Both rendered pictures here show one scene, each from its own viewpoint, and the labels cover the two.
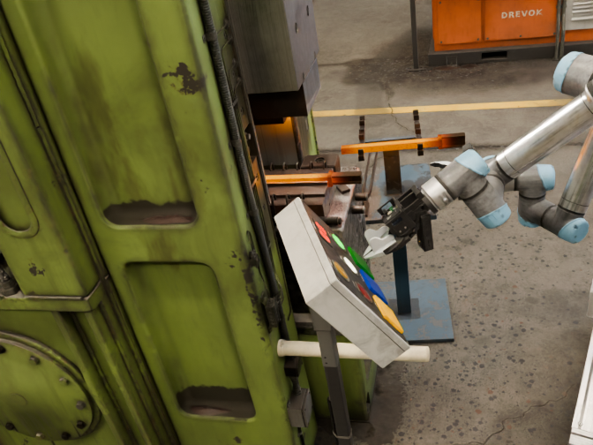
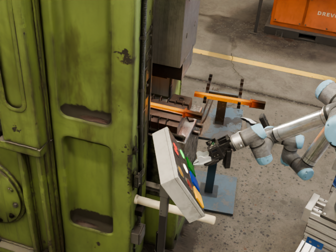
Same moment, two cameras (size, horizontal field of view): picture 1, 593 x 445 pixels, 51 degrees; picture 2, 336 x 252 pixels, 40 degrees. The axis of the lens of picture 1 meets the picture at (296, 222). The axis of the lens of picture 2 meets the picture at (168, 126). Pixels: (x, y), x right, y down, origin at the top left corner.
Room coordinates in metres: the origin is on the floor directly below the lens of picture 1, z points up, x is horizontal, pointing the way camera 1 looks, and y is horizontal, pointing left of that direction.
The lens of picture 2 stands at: (-0.44, 0.08, 2.46)
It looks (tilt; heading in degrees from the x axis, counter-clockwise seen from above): 36 degrees down; 357
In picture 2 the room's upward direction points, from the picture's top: 4 degrees clockwise
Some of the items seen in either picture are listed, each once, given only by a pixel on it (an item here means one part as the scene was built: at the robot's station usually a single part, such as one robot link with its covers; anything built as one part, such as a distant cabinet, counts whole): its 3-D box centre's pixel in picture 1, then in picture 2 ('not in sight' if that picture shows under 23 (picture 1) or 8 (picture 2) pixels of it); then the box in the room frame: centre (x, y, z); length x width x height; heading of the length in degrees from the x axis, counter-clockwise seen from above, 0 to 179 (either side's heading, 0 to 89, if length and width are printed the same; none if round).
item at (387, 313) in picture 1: (386, 315); (197, 197); (1.02, -0.16, 1.01); 0.07 x 0.05 x 0.07; 7
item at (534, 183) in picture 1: (533, 178); (292, 140); (1.50, -0.70, 0.98); 0.11 x 0.08 x 0.09; 72
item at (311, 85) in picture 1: (242, 90); (148, 55); (1.73, 0.08, 1.32); 0.42 x 0.20 x 0.10; 72
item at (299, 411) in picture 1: (298, 407); (137, 233); (1.36, 0.11, 0.36); 0.09 x 0.07 x 0.12; 162
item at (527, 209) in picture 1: (535, 208); (290, 156); (1.48, -0.71, 0.88); 0.11 x 0.08 x 0.11; 21
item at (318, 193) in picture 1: (265, 194); (146, 112); (1.73, 0.08, 0.96); 0.42 x 0.20 x 0.09; 72
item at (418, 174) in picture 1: (394, 192); (219, 122); (2.09, -0.41, 0.65); 0.40 x 0.30 x 0.02; 168
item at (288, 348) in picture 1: (354, 350); (175, 209); (1.31, -0.10, 0.62); 0.44 x 0.05 x 0.05; 72
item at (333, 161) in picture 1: (320, 168); (180, 103); (1.85, -0.12, 0.95); 0.12 x 0.08 x 0.06; 72
